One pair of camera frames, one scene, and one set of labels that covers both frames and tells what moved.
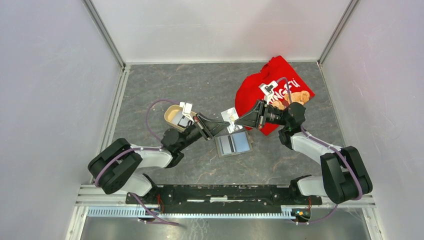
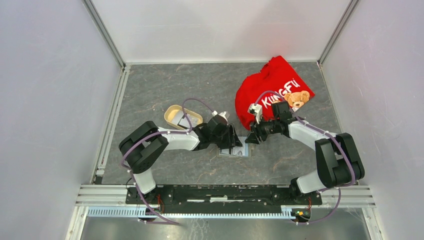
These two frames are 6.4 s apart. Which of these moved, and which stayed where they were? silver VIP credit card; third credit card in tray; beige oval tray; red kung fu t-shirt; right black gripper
Moved: right black gripper; silver VIP credit card
Stayed: beige oval tray; third credit card in tray; red kung fu t-shirt
